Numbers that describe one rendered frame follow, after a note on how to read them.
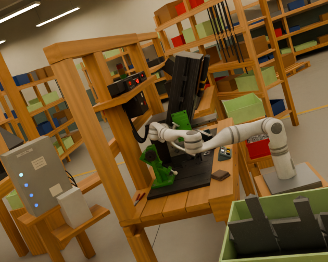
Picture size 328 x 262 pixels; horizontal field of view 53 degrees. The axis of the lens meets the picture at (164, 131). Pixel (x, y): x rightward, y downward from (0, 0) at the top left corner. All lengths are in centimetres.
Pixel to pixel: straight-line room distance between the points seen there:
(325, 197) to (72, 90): 131
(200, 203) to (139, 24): 991
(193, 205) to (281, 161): 53
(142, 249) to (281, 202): 92
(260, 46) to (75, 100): 351
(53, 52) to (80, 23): 1031
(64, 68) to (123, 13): 983
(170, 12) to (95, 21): 618
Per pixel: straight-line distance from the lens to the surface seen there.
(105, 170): 189
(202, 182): 204
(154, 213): 194
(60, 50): 181
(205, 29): 532
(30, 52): 1311
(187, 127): 235
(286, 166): 182
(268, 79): 498
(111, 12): 1172
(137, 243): 208
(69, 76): 181
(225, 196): 182
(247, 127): 172
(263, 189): 188
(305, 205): 118
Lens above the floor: 174
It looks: 14 degrees down
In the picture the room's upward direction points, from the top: 20 degrees counter-clockwise
